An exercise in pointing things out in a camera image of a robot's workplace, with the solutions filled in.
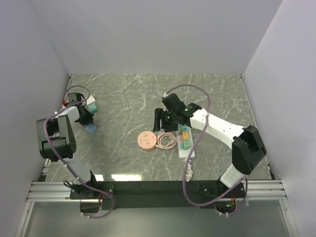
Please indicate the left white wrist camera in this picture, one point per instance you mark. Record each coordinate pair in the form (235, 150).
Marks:
(65, 104)

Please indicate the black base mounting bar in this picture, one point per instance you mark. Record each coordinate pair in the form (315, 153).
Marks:
(130, 194)

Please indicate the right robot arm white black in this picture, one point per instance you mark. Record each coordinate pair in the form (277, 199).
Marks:
(247, 146)

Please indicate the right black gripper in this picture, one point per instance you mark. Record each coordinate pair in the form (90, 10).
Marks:
(159, 114)

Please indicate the teal charger plug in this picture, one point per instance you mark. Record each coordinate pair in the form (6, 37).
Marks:
(92, 108)

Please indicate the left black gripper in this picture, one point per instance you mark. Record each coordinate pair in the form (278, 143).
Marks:
(88, 120)

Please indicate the round pink power socket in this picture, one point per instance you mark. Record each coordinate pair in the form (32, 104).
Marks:
(147, 140)

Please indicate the blue charger plug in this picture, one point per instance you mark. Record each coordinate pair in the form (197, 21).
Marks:
(91, 128)

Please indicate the white charger plug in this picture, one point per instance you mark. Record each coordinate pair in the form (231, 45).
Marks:
(91, 100)

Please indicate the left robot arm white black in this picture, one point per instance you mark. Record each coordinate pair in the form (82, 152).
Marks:
(57, 143)

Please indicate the white multicolour power strip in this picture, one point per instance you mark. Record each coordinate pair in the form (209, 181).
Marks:
(184, 141)

